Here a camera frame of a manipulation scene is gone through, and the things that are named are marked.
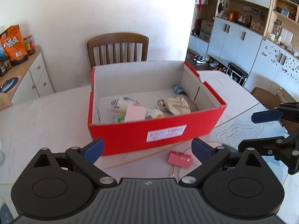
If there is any silver foil snack bag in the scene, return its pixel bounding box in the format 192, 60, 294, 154
157, 95, 199, 116

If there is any brown bottle blue label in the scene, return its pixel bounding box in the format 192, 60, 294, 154
173, 85, 186, 95

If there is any white blue tissue pack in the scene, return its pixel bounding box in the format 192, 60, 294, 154
116, 108, 173, 124

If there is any blueberry bread package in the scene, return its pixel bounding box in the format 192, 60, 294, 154
109, 97, 139, 115

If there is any pink sticky note pad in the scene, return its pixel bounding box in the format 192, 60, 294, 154
124, 105, 147, 122

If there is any brown wooden chair right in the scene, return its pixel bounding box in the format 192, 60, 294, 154
251, 87, 298, 133

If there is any brown wooden chair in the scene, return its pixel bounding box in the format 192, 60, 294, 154
251, 87, 298, 133
87, 32, 150, 68

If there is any black shoe rack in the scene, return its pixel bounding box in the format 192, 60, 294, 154
226, 62, 249, 87

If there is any pink binder clip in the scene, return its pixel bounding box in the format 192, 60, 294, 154
167, 150, 193, 180

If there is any white sideboard cabinet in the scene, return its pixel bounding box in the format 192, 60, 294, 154
1, 46, 54, 107

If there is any red cardboard shoe box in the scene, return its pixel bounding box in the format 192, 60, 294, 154
88, 61, 226, 155

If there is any orange snack bag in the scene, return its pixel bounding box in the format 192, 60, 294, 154
1, 25, 28, 66

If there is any red lidded jar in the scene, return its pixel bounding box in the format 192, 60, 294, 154
23, 35, 36, 56

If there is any brown wooden chair behind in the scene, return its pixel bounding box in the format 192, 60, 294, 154
87, 32, 150, 68

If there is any white blue wall cabinet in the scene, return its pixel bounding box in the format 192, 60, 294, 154
187, 0, 298, 100

